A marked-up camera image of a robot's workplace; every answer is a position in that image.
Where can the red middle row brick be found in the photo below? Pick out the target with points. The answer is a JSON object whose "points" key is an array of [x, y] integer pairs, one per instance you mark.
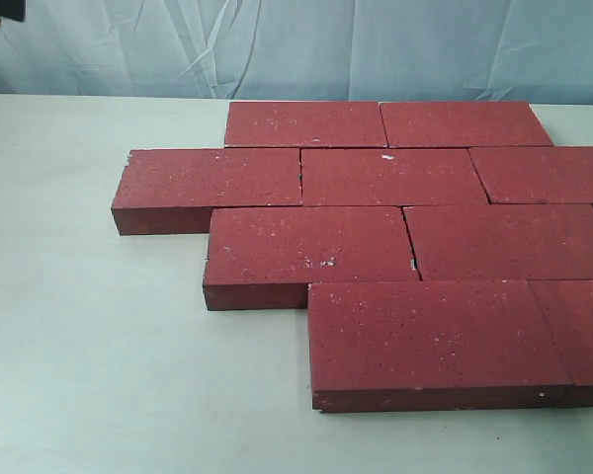
{"points": [[513, 241]]}

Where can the white backdrop curtain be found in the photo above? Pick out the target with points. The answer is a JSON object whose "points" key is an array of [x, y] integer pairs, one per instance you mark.
{"points": [[534, 51]]}

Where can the red brick with white chip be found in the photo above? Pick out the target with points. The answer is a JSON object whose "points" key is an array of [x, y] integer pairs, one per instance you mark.
{"points": [[378, 177]]}

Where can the red front-right base brick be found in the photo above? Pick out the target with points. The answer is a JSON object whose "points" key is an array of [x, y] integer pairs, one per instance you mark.
{"points": [[568, 309]]}

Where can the red back-right row brick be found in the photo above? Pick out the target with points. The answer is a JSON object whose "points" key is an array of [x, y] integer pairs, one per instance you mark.
{"points": [[462, 125]]}

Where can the red front brick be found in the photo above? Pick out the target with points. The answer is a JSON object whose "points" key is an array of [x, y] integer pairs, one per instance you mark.
{"points": [[267, 257]]}

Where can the red front-left base brick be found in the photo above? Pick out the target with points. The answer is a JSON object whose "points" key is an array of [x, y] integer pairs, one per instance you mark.
{"points": [[431, 346]]}

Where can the red back-left row brick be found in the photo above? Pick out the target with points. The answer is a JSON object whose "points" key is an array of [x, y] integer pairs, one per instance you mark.
{"points": [[295, 124]]}

